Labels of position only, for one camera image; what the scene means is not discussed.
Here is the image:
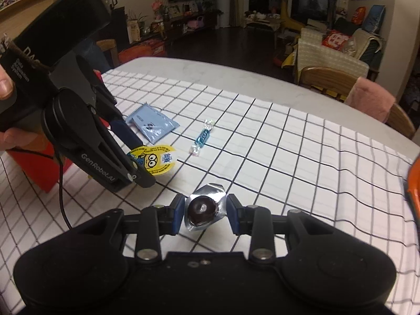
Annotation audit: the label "orange red pillow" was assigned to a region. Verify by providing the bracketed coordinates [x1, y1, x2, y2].
[351, 6, 367, 24]

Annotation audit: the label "red cardboard box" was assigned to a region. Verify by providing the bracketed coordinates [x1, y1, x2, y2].
[6, 147, 72, 194]

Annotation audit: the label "light blue snack packet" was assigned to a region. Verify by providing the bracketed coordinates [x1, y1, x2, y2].
[126, 102, 181, 144]

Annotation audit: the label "person's left hand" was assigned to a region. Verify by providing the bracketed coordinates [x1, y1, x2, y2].
[0, 64, 45, 152]

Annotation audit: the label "red printed pillow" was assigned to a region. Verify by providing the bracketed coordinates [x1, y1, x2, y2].
[321, 29, 352, 52]

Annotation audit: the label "yellow giraffe toy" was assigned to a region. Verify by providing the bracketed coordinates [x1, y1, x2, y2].
[276, 0, 313, 34]

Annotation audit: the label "black side cabinet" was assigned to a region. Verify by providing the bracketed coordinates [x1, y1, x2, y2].
[108, 6, 131, 50]

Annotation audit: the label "dark chocolate packet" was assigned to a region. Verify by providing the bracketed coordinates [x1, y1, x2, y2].
[183, 183, 227, 231]

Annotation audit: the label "blue pillow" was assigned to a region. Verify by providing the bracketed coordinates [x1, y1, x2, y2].
[362, 4, 387, 35]

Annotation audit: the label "orange desk organizer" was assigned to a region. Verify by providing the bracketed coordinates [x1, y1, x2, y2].
[405, 160, 420, 211]

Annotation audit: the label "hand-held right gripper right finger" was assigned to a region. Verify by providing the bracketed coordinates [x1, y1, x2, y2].
[227, 193, 311, 265]

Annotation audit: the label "yellow jelly cup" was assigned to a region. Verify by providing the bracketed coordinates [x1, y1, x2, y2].
[126, 143, 178, 177]

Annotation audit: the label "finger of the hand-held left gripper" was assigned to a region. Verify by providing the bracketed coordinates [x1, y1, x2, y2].
[70, 117, 157, 194]
[76, 55, 140, 153]

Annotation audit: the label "wooden chair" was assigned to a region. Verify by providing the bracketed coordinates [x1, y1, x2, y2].
[95, 39, 119, 70]
[300, 66, 416, 140]

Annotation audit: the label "black cable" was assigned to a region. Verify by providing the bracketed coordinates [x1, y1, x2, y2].
[9, 147, 73, 231]

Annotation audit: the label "blue jacket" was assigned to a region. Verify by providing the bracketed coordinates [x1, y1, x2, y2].
[78, 38, 110, 73]

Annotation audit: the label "sofa with cream cover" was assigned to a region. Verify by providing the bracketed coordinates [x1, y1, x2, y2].
[296, 16, 387, 83]

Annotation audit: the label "wooden coffee table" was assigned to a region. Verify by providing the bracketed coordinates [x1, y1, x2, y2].
[245, 11, 285, 32]

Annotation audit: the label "white checkered tablecloth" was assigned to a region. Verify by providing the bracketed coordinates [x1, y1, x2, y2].
[0, 70, 420, 315]

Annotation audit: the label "orange crates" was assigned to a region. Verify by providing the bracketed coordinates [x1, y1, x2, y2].
[117, 38, 169, 65]

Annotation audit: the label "blue candy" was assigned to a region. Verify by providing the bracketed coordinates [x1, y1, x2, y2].
[188, 119, 215, 156]

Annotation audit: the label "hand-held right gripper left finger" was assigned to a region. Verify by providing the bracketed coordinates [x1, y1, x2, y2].
[105, 193, 185, 265]

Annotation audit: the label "dark television cabinet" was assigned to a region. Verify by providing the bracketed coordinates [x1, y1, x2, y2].
[163, 9, 224, 40]

